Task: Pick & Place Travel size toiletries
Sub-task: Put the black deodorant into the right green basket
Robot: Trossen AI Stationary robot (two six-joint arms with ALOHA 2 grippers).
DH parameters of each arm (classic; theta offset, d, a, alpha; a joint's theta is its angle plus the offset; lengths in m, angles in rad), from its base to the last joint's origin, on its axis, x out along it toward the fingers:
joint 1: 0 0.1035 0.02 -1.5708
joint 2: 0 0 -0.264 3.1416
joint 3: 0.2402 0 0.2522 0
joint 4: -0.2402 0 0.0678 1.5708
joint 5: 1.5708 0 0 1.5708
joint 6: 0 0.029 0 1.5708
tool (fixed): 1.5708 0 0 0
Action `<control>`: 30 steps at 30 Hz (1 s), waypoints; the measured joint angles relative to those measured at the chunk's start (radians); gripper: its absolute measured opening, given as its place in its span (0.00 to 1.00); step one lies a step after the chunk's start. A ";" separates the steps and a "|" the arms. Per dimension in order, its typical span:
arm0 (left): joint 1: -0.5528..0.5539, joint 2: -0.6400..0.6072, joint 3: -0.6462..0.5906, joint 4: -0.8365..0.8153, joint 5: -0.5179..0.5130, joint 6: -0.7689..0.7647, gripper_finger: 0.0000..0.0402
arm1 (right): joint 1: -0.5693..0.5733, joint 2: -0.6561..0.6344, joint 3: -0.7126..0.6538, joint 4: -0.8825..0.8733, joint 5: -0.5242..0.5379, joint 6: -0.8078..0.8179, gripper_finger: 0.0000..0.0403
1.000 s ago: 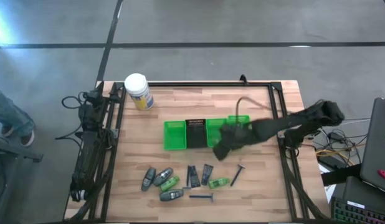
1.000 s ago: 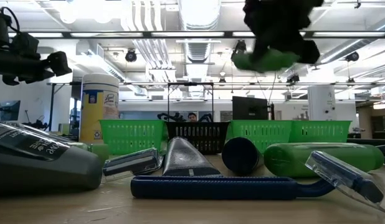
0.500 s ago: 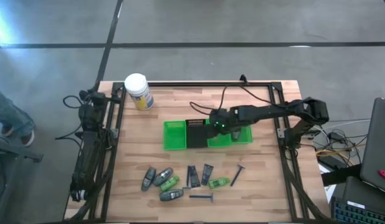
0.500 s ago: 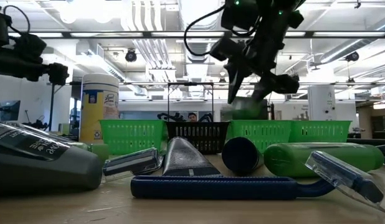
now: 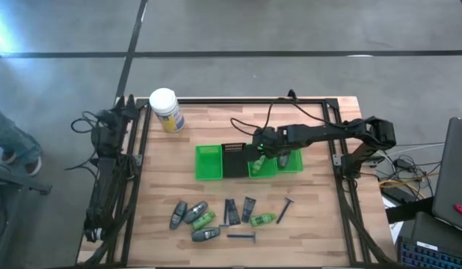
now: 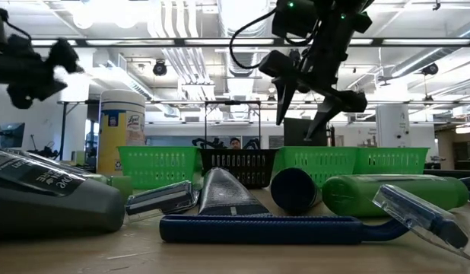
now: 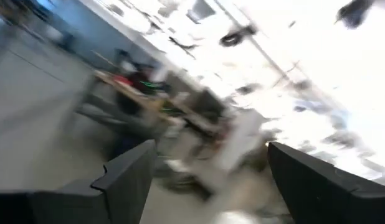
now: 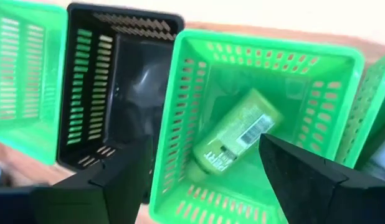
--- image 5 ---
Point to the black stand leg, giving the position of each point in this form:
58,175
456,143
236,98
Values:
25,185

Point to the black plastic basket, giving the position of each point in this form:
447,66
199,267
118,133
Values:
234,164

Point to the black power adapter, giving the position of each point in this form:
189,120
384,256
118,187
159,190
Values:
403,163

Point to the black razor cartridge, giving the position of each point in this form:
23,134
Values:
248,209
234,212

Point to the black keyboard blue keys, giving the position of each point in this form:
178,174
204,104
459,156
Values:
429,258

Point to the dark grey laptop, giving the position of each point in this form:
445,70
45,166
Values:
453,172

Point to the black aluminium table frame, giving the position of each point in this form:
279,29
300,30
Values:
231,101

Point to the green plastic basket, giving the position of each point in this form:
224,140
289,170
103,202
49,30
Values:
208,162
270,170
295,164

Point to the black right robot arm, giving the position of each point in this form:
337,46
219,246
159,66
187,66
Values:
328,132

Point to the black flat bar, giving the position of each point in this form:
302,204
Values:
406,210

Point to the white wipes canister yellow label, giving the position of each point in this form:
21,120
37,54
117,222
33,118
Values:
167,112

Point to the person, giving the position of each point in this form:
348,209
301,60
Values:
14,138

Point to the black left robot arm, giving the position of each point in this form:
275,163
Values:
104,179

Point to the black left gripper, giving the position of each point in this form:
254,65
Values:
120,116

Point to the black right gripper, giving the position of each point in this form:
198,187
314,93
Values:
266,140

